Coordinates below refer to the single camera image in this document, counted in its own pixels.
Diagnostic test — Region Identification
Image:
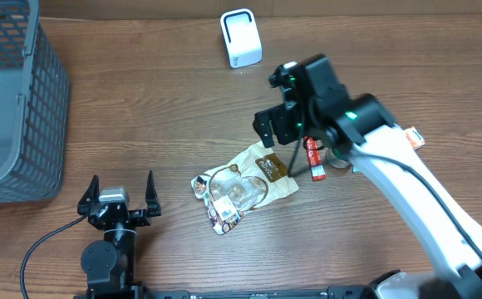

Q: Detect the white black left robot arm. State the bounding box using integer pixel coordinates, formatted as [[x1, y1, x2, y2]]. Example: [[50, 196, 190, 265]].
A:
[[77, 172, 161, 299]]

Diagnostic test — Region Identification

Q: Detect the orange small carton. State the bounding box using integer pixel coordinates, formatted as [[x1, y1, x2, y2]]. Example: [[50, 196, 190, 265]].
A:
[[404, 126, 425, 150]]

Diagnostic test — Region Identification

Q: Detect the green lid jar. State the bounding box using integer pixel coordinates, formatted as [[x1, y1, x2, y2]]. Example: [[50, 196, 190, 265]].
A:
[[325, 149, 351, 169]]

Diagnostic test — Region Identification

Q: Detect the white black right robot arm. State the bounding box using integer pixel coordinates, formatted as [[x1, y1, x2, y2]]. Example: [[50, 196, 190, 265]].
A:
[[253, 54, 482, 298]]

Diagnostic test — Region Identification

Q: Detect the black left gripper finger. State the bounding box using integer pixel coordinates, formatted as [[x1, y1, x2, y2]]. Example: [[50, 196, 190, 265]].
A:
[[77, 174, 100, 215], [145, 170, 161, 217]]

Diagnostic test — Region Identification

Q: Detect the red snack stick packet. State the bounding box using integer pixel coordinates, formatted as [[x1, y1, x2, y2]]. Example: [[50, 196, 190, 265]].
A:
[[303, 137, 327, 182]]

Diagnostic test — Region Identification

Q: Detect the white barcode scanner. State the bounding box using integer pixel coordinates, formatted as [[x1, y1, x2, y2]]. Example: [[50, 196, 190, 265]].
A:
[[219, 8, 263, 69]]

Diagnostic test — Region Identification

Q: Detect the beige nut snack pouch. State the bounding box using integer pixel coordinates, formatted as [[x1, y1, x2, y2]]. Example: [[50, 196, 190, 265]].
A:
[[190, 141, 299, 235]]

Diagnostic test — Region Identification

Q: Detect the grey plastic mesh basket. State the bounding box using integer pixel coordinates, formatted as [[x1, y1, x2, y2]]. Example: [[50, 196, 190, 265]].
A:
[[0, 0, 71, 203]]

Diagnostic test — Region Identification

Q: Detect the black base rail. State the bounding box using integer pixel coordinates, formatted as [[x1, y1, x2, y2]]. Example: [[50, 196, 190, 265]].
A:
[[74, 281, 444, 299]]

